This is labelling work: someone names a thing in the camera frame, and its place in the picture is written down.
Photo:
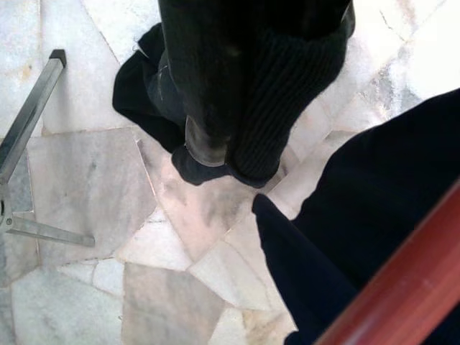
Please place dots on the red hanger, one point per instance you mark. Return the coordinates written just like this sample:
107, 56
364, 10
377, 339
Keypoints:
413, 280

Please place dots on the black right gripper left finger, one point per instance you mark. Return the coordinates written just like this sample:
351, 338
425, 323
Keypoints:
205, 90

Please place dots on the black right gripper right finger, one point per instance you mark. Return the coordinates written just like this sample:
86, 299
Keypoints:
287, 79

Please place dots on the navy t-shirt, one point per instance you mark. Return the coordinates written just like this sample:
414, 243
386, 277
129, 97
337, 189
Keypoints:
359, 215

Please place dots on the black shirt small chest logo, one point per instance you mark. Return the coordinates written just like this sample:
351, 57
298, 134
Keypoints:
136, 97

